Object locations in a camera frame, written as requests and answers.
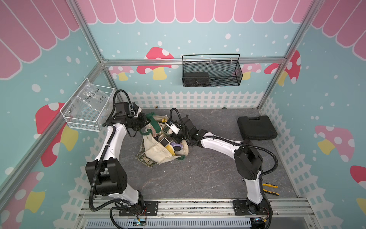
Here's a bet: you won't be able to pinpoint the cream canvas tote bag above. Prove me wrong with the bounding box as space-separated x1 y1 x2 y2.
135 112 189 168

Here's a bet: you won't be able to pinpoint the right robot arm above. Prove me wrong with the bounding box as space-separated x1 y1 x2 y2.
166 108 278 217

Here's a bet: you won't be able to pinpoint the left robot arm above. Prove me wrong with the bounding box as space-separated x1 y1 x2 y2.
85 89 150 216

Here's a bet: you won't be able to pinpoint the purple pencil sharpener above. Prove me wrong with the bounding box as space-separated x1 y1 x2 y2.
172 143 183 155

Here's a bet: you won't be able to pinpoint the yellow pencil sharpener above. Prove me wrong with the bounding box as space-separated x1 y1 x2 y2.
166 144 175 156

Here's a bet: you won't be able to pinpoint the black box in basket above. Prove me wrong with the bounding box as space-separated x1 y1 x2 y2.
183 72 210 87

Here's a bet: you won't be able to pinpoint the black plastic tool case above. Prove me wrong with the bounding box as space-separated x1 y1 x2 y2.
237 115 278 141

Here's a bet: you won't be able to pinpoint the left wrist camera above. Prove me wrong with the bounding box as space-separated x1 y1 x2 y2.
129 102 142 117

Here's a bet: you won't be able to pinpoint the clear wall bin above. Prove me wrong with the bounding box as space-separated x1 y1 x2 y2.
60 78 116 132

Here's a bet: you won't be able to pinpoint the black wire mesh basket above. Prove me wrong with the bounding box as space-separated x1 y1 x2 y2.
182 53 243 87

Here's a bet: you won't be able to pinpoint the yellow handled pliers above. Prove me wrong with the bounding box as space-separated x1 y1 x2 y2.
262 183 280 196

